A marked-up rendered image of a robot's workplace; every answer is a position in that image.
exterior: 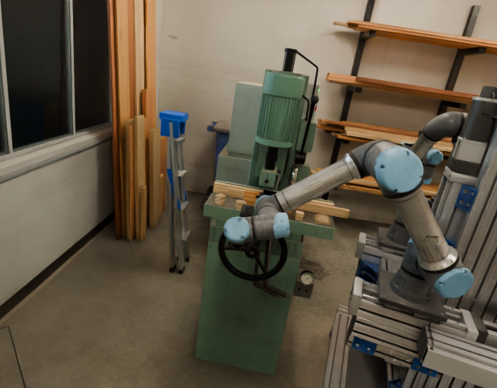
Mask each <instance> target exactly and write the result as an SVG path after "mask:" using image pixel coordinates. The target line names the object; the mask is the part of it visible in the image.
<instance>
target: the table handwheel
mask: <svg viewBox="0 0 497 388"><path fill-rule="evenodd" d="M226 239H227V238H226V237H225V235H224V231H223V232H222V234H221V236H220V239H219V242H218V252H219V256H220V260H221V262H222V263H223V265H224V266H225V267H226V268H227V270H228V271H229V272H231V273H232V274H234V275H235V276H237V277H239V278H241V279H245V280H248V281H262V280H265V279H269V278H271V277H273V276H275V275H276V274H278V273H279V272H280V271H281V270H282V268H283V267H284V264H285V262H286V261H287V254H288V248H287V242H286V239H285V238H284V237H282V238H279V239H278V241H279V243H280V248H281V255H280V259H279V261H278V263H277V265H276V266H275V267H274V268H273V269H272V270H270V271H266V269H265V267H264V265H263V263H262V262H261V260H260V258H259V253H260V243H261V241H262V240H259V241H253V242H250V247H249V251H244V250H240V249H233V248H228V246H225V242H226ZM225 249H226V250H236V251H243V252H245V255H246V256H247V257H248V258H250V259H255V260H256V261H257V263H258V264H259V266H260V268H261V269H262V271H263V273H262V274H256V275H254V274H248V273H243V272H241V271H240V270H238V269H236V268H235V267H234V266H233V265H232V264H231V263H230V261H229V260H228V258H227V256H226V253H225Z"/></svg>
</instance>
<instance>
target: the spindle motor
mask: <svg viewBox="0 0 497 388"><path fill-rule="evenodd" d="M304 83H305V78H303V77H300V76H294V75H285V74H280V73H275V72H267V74H266V75H265V80H264V90H263V95H262V101H261V106H260V115H259V120H258V126H257V134H256V139H255V140H256V141H257V142H259V143H261V144H263V145H266V146H272V147H277V148H289V147H292V146H293V143H294V135H295V131H296V127H297V120H298V115H299V111H300V107H301V99H302V95H303V91H304Z"/></svg>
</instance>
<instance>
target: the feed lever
mask: <svg viewBox="0 0 497 388"><path fill-rule="evenodd" d="M311 102H312V106H311V111H310V115H309V118H308V121H307V127H306V130H305V133H304V140H303V143H302V146H301V152H296V156H295V160H294V162H295V163H297V164H301V165H303V164H304V162H305V158H306V153H304V152H303V151H304V146H305V142H306V139H307V134H308V131H309V128H310V124H311V119H312V115H313V112H314V107H315V104H316V103H318V102H319V98H318V96H316V95H313V96H312V97H311Z"/></svg>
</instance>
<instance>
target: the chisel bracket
mask: <svg viewBox="0 0 497 388"><path fill-rule="evenodd" d="M264 166H265V164H264ZM264 166H263V168H262V170H261V174H260V182H259V185H262V186H266V187H268V186H269V187H274V184H275V178H276V177H277V176H276V173H277V166H275V170H268V169H265V168H264ZM265 179H268V180H269V182H268V183H265V182H264V180H265Z"/></svg>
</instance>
